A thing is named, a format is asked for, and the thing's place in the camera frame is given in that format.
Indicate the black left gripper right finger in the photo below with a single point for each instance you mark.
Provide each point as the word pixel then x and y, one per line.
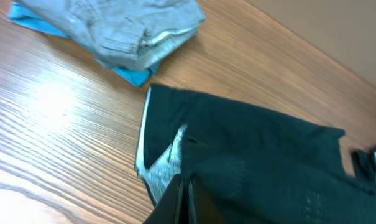
pixel 201 207

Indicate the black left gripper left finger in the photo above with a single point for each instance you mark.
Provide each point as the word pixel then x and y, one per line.
pixel 168 208

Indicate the dark navy shorts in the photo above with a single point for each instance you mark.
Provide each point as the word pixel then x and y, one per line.
pixel 256 164

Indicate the folded blue garment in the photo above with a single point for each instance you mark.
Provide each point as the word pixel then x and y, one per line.
pixel 22 16

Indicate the black t-shirt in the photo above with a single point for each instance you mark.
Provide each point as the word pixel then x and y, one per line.
pixel 364 164

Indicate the folded grey shorts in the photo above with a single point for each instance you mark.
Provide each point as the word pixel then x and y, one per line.
pixel 133 34

